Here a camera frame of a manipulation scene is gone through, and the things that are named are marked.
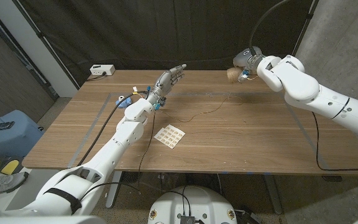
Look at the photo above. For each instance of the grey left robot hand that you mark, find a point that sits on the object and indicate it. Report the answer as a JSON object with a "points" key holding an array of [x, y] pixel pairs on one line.
{"points": [[166, 82]]}

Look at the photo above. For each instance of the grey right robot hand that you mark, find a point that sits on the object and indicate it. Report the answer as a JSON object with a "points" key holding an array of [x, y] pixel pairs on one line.
{"points": [[249, 57]]}

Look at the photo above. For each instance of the brown twine spool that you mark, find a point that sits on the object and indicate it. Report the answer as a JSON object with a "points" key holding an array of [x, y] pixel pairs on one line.
{"points": [[233, 74]]}

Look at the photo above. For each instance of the brown twine strand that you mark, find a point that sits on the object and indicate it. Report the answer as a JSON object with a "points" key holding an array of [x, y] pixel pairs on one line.
{"points": [[194, 117]]}

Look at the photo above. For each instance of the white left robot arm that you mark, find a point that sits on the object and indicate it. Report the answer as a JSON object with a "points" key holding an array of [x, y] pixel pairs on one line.
{"points": [[126, 133]]}

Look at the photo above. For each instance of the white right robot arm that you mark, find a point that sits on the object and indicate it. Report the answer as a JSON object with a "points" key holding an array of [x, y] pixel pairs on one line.
{"points": [[303, 87]]}

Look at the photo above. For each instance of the white sticker sheet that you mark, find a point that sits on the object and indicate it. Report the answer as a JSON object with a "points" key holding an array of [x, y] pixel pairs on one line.
{"points": [[169, 136]]}

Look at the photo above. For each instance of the black backdrop curtain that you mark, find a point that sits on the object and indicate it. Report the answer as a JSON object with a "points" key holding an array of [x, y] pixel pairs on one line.
{"points": [[172, 34]]}

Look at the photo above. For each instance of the black backdrop pole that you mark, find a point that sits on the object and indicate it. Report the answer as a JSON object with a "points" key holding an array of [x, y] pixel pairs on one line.
{"points": [[43, 39], [304, 28]]}

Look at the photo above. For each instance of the white power box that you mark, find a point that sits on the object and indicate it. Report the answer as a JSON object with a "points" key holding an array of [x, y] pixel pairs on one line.
{"points": [[102, 69]]}

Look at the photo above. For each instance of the black round object under table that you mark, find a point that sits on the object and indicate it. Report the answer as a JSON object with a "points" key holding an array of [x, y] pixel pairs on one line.
{"points": [[131, 176]]}

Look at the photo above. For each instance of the grey table leg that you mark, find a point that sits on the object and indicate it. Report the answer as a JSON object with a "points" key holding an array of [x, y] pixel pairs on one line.
{"points": [[273, 194], [112, 189]]}

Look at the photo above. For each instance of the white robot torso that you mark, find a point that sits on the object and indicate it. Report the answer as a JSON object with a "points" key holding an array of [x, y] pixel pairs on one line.
{"points": [[197, 202]]}

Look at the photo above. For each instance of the blue plastic bin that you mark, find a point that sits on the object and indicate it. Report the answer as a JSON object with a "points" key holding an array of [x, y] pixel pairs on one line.
{"points": [[11, 140]]}

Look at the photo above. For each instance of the grey sneaker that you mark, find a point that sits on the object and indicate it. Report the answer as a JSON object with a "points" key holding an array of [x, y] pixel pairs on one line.
{"points": [[2, 185]]}

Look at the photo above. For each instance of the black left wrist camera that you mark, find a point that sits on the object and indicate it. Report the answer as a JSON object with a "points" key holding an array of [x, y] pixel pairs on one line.
{"points": [[161, 102]]}

